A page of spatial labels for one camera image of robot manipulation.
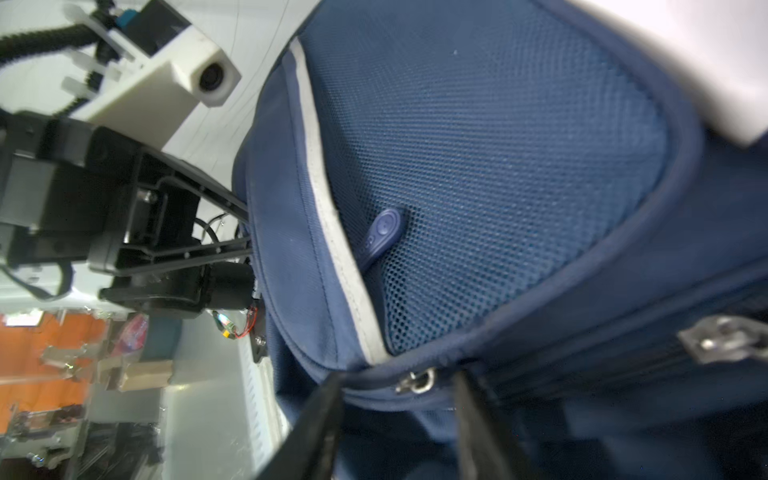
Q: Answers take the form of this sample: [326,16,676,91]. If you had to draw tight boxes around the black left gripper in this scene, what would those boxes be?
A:
[1,112,251,276]

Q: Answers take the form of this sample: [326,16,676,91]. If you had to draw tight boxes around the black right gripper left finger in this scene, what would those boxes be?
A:
[257,373,344,480]

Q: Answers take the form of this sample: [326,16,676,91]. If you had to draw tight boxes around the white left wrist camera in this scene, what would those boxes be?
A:
[62,1,241,148]

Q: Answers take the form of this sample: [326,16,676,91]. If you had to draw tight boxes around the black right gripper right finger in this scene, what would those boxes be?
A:
[453,370,540,480]

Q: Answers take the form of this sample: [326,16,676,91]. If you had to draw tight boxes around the navy blue student backpack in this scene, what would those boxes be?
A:
[233,1,767,479]

